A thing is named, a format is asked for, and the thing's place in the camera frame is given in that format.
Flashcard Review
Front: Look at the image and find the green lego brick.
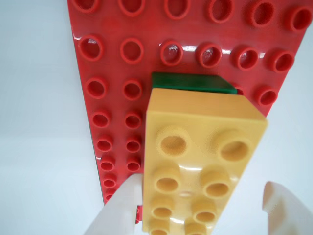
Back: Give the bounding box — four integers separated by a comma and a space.
151, 71, 238, 96

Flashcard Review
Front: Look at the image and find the yellow lego brick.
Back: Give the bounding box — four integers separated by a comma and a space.
141, 87, 269, 235

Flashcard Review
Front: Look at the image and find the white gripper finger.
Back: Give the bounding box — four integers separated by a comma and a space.
83, 174, 144, 235
262, 181, 313, 235

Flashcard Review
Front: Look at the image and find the red lego baseplate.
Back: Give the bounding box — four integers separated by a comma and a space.
67, 0, 313, 224

